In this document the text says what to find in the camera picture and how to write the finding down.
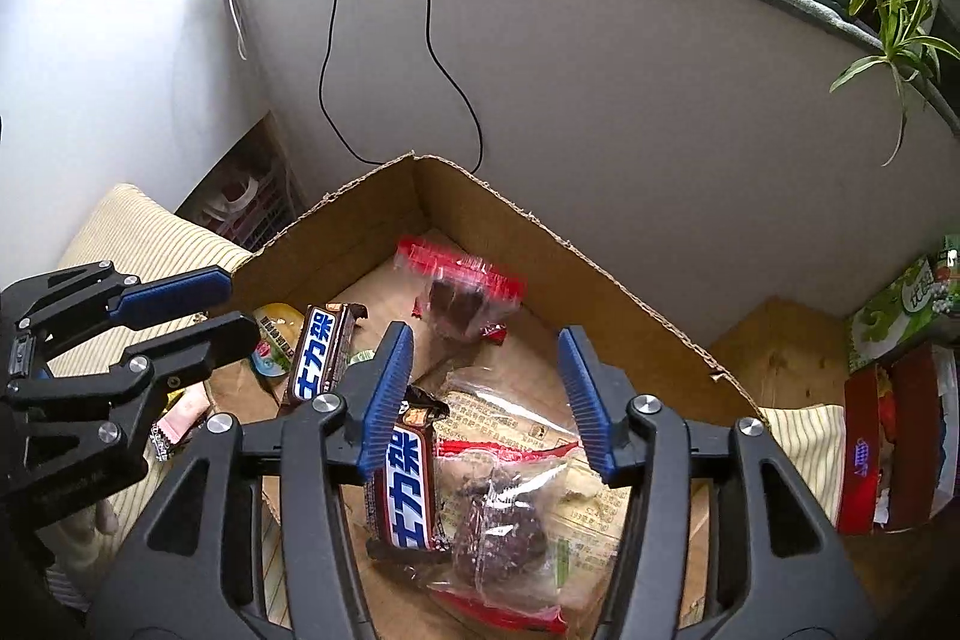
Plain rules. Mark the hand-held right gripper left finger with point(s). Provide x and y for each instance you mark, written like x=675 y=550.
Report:
x=390 y=400

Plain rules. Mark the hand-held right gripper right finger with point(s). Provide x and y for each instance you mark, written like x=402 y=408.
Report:
x=589 y=407

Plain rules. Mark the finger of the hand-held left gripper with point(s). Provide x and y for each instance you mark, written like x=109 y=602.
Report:
x=172 y=295
x=195 y=347

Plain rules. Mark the large clear biscuit packet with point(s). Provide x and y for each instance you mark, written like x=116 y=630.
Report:
x=517 y=415

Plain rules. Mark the pink candy wrapper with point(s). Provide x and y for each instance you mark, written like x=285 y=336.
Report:
x=184 y=419

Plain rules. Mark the yellow jelly cup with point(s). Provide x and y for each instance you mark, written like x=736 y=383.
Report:
x=274 y=329

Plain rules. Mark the brown chocolate bar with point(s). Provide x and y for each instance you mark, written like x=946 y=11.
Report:
x=319 y=355
x=409 y=497

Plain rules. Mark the red-edged clear cake packet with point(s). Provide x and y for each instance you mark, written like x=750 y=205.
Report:
x=457 y=302
x=495 y=520

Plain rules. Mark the small red candy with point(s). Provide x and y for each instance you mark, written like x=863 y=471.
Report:
x=493 y=334

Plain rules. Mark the brown cardboard box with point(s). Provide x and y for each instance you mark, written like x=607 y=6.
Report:
x=525 y=250

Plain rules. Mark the red carton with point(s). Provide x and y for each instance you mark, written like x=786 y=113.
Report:
x=862 y=445

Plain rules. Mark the green snack package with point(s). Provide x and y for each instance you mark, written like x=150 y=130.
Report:
x=900 y=310

